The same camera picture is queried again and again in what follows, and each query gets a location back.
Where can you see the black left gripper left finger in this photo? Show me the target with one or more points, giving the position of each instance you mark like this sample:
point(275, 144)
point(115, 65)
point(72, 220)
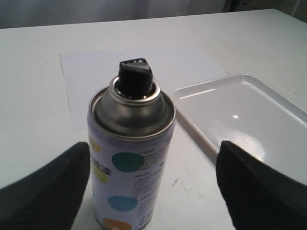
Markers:
point(50, 198)

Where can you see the white paper sheet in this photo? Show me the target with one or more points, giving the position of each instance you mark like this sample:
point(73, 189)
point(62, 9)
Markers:
point(172, 66)

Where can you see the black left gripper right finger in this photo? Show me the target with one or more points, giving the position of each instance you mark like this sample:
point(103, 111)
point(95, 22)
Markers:
point(257, 196)

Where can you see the white plastic tray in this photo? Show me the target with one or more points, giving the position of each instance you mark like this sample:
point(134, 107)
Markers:
point(248, 112)

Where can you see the silver spray can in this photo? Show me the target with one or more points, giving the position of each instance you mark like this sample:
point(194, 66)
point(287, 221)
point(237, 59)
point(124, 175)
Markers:
point(129, 141)

